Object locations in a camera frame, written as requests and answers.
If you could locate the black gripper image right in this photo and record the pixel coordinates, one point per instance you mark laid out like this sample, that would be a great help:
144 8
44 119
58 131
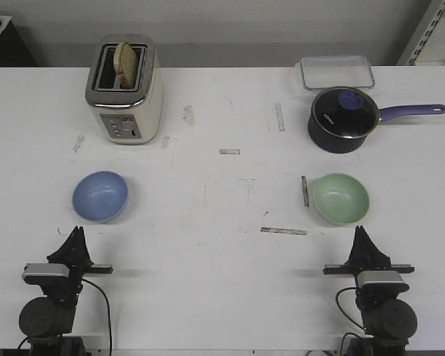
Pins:
364 248

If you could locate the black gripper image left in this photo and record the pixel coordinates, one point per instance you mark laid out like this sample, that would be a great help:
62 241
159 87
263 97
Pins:
74 255

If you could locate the blue bowl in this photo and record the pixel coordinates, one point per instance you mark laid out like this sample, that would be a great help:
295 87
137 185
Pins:
100 197

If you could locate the green bowl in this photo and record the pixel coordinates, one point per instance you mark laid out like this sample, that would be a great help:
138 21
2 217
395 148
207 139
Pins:
340 199

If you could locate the dark blue saucepan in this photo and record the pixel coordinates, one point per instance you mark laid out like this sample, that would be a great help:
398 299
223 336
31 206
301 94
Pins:
339 145

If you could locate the glass pot lid blue knob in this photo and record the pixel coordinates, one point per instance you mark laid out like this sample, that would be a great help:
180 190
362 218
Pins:
345 112

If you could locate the cream and chrome toaster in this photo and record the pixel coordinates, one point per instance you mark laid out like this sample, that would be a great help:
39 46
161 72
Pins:
127 116

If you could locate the clear plastic food container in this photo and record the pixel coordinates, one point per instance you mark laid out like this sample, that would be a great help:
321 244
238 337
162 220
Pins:
322 72

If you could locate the toasted bread slice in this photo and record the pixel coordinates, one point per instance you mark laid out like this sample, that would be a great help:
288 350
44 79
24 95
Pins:
125 64

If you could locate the grey metal shelf upright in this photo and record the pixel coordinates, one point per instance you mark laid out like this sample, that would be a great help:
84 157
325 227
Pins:
427 44

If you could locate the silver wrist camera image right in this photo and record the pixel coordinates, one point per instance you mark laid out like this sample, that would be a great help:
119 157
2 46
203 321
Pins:
381 281

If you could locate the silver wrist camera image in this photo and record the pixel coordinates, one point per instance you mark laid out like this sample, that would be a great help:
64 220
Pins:
45 274
381 281

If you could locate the black cable image right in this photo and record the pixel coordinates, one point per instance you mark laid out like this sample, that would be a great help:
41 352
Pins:
344 312

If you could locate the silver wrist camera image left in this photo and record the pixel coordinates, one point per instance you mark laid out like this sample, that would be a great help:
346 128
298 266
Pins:
45 274

